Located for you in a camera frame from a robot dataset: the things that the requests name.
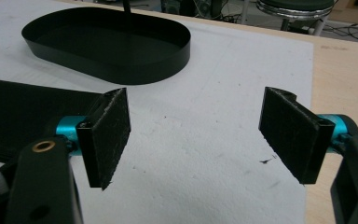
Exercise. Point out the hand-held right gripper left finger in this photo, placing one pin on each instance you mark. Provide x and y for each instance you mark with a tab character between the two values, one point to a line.
105	140

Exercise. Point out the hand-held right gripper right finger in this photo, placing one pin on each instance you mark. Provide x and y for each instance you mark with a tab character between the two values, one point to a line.
292	137

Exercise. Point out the black wallet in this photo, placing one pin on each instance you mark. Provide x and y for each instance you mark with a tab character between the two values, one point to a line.
28	115

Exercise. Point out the black key stand with tray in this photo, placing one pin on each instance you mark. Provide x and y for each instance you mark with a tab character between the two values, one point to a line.
112	43

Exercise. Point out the white foam mat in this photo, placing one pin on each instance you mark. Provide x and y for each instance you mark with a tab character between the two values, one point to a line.
199	130

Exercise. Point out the black round stool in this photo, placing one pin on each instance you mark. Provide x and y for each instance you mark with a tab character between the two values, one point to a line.
295	9

